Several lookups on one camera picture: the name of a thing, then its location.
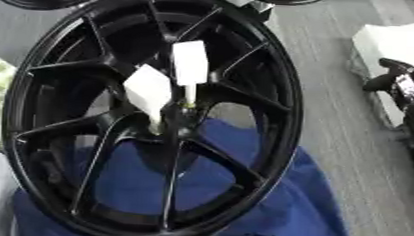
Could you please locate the white box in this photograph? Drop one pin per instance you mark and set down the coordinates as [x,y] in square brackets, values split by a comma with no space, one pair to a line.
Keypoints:
[394,44]

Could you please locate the white pin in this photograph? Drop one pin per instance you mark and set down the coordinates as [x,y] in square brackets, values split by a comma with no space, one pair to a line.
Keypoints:
[149,89]
[190,61]

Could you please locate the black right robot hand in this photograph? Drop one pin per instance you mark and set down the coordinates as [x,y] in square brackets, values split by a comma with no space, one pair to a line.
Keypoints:
[413,95]

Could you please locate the black spoked wheel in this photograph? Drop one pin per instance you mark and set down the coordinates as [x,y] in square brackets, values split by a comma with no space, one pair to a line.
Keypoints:
[58,123]

